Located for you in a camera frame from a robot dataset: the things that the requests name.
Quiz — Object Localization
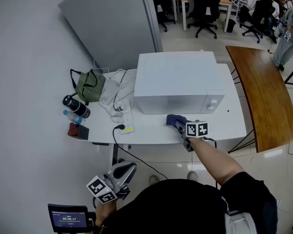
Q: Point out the black thermos bottle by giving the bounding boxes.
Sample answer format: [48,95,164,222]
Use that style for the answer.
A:
[62,91,91,119]

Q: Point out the black office chair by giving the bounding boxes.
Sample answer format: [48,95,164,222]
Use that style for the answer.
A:
[187,0,224,39]
[239,0,275,43]
[151,0,175,33]

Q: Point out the person's left forearm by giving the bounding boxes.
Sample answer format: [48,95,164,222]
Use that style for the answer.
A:
[95,200,118,226]

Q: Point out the dark blue cloth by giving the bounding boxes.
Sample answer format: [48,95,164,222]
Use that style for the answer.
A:
[166,114,188,129]

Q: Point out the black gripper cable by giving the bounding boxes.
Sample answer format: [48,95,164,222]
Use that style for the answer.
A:
[202,136,222,190]

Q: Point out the white power strip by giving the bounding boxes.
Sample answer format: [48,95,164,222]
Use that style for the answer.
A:
[119,100,135,134]

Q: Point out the flat white box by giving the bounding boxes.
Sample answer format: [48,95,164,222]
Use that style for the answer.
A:
[101,79,122,104]

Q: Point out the black trash bin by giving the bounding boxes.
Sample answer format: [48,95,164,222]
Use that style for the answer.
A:
[226,18,236,33]

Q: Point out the small black monitor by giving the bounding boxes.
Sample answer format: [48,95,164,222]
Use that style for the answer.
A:
[47,203,97,234]

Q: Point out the white microwave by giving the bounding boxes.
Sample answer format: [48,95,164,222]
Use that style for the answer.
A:
[133,51,226,115]

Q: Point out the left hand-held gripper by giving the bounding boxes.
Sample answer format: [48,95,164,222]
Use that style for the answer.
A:
[86,162,137,204]

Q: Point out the red and black box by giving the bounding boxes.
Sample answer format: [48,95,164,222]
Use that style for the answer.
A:
[67,122,90,140]

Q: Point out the grey shoulder pouch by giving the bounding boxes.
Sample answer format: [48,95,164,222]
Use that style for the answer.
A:
[224,210,258,234]

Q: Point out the green striped bag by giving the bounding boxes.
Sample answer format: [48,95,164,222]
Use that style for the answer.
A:
[70,68,106,106]

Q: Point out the brown wooden table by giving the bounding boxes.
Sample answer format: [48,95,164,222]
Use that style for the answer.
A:
[226,45,293,153]

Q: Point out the person's black shirt torso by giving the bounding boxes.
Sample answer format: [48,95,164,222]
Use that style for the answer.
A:
[97,171,279,234]

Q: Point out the white plug adapter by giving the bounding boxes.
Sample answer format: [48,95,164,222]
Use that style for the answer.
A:
[112,101,127,112]

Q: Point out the person's right shoe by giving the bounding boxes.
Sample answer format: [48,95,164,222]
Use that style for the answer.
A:
[187,171,200,183]

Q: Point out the black power cable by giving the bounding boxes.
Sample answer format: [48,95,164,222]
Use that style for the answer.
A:
[112,123,169,181]

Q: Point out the clear water bottle blue cap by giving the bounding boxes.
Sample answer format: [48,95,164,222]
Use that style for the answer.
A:
[63,109,83,124]

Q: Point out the person's right forearm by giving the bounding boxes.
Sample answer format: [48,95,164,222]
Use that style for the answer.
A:
[189,136,246,187]

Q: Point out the person's shoe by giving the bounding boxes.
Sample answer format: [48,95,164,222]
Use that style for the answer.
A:
[187,171,200,183]
[148,175,161,186]

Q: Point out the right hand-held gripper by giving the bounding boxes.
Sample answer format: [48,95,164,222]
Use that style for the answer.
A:
[174,121,209,153]

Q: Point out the person's left shoe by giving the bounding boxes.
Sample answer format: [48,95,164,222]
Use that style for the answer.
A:
[148,175,161,186]

